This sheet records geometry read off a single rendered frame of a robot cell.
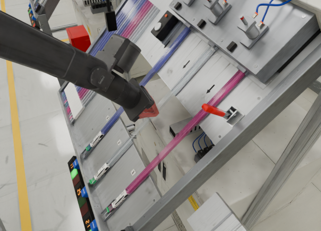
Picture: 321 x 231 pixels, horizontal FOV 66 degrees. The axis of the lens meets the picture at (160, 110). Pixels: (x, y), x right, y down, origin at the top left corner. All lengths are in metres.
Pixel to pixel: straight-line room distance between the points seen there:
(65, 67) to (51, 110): 1.75
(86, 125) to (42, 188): 0.91
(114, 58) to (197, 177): 0.30
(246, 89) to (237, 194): 0.46
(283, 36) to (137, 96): 0.31
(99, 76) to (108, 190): 0.38
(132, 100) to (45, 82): 1.96
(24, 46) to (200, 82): 0.38
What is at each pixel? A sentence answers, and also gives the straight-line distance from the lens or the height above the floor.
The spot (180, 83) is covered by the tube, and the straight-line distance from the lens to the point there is 0.62.
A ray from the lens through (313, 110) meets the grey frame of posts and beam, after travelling 0.65.
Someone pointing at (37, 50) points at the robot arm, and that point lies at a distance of 0.39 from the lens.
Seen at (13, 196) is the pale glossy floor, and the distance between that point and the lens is 1.78.
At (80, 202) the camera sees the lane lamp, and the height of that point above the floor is 0.65.
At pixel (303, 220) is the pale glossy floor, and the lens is 1.70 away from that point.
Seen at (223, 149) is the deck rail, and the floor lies 1.00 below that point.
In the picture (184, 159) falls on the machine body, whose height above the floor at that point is 0.62.
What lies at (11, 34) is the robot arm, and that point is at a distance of 0.37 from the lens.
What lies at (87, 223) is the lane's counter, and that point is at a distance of 0.82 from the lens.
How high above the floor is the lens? 1.40
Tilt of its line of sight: 45 degrees down
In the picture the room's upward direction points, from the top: straight up
